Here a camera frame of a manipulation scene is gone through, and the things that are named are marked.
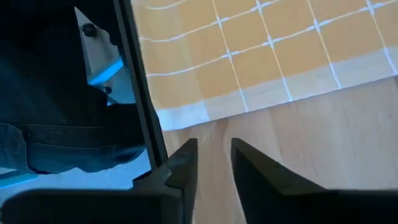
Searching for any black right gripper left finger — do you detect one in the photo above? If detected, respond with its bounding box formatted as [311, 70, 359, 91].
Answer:
[0, 138, 199, 224]

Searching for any person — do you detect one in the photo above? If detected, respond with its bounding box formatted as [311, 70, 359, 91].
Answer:
[0, 0, 147, 175]

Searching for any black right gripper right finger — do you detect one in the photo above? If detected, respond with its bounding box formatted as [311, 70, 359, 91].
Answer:
[231, 138, 398, 224]

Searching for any grey metal mounting plate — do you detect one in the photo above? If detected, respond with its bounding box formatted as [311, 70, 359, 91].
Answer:
[73, 6, 126, 85]

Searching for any yellow checked towel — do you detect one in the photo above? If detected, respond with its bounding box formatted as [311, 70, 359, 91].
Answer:
[131, 0, 398, 132]

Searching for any black table frame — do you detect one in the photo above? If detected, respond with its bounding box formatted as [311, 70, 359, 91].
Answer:
[113, 0, 169, 171]

